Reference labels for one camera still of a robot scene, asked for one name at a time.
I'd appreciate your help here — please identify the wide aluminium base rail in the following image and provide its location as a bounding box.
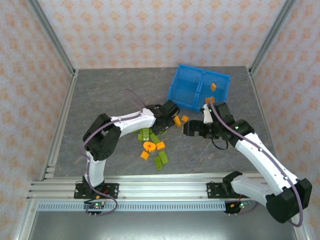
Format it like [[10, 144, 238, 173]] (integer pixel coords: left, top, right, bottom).
[[26, 180, 268, 202]]

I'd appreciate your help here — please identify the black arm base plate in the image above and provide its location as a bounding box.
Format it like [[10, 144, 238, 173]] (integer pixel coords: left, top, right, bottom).
[[73, 183, 120, 200], [206, 181, 233, 200]]

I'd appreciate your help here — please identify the grey slotted cable duct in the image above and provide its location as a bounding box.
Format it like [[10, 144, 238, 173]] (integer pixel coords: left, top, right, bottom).
[[37, 201, 227, 212]]

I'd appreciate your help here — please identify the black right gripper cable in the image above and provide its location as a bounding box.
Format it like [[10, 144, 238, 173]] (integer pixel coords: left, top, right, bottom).
[[211, 136, 230, 151]]

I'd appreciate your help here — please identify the grey metal shelf panel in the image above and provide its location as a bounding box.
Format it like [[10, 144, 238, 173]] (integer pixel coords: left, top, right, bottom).
[[27, 211, 300, 240]]

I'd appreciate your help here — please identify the small circuit board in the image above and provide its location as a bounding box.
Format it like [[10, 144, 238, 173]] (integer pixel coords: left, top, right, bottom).
[[83, 201, 106, 210], [231, 201, 252, 210]]

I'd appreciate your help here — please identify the aluminium frame leg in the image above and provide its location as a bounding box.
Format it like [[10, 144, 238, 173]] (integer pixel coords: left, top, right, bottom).
[[12, 199, 40, 240], [292, 223, 310, 240]]

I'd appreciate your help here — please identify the aluminium table edge rail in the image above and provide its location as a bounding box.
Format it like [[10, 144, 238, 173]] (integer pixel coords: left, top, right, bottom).
[[44, 173, 266, 183]]

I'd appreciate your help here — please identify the aluminium frame post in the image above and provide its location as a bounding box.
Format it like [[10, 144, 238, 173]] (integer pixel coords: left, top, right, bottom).
[[26, 0, 77, 76], [248, 0, 298, 76]]

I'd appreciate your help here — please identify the aluminium table side rail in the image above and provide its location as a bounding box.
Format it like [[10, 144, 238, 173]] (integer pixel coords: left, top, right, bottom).
[[39, 68, 80, 181], [247, 66, 277, 156]]

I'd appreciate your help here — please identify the blue two-compartment plastic bin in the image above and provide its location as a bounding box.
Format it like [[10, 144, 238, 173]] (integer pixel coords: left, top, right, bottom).
[[166, 63, 232, 115]]

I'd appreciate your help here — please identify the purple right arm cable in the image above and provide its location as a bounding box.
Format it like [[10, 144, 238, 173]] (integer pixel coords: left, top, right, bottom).
[[209, 99, 306, 228]]

